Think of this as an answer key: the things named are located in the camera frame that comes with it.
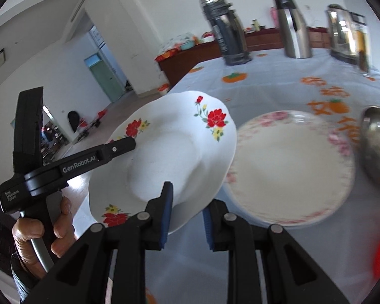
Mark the green door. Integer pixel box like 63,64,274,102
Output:
84,53,125,102

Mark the stainless steel electric kettle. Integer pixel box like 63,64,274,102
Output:
326,4,363,65

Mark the black bag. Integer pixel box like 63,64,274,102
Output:
67,110,80,134

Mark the glass tea bottle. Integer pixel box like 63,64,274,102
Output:
351,13,372,73

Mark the white plate with red flowers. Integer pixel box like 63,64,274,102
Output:
89,91,237,235

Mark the light blue printed tablecloth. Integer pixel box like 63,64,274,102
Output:
139,47,380,304

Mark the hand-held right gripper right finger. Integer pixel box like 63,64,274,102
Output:
202,200,350,304

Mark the person's left hand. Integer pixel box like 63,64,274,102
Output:
11,196,77,277

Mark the steel carafe with black handle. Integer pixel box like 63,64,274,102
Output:
273,0,312,59

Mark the white plate with pink rim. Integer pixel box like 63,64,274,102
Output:
223,110,357,227

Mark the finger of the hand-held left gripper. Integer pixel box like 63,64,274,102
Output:
97,137,137,165

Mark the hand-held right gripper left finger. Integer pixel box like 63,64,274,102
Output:
49,181,175,304

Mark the person's left forearm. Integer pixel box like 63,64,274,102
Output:
9,256,53,304

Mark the floral cloth pile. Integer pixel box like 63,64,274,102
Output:
160,32,199,55

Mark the stainless steel bowl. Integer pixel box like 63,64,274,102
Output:
358,106,380,192

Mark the dented steel thermos flask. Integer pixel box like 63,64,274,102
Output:
199,0,253,66

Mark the brown wooden cabinet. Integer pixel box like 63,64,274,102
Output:
158,27,333,87

